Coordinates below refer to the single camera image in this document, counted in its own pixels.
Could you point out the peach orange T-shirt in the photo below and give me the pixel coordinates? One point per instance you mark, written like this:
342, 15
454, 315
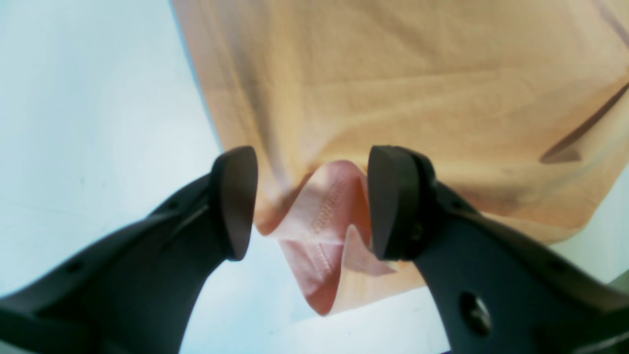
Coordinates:
521, 105

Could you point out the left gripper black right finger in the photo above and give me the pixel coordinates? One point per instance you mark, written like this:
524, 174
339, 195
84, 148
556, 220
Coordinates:
497, 291

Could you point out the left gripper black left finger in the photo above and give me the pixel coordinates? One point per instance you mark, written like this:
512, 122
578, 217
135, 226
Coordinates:
133, 291

